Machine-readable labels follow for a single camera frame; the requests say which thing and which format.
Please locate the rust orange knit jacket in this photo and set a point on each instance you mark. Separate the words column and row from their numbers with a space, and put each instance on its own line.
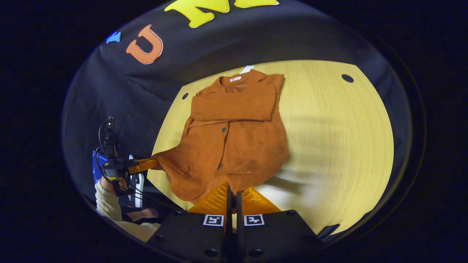
column 237, row 146

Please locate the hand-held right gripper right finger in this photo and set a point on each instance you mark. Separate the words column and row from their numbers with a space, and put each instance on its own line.
column 239, row 208

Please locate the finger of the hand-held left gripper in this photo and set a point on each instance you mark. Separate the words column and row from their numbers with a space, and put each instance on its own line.
column 140, row 166

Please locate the white striped cloth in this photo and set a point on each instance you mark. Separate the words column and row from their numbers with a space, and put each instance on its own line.
column 140, row 180

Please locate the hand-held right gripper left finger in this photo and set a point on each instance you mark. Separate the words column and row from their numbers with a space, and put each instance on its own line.
column 229, row 204

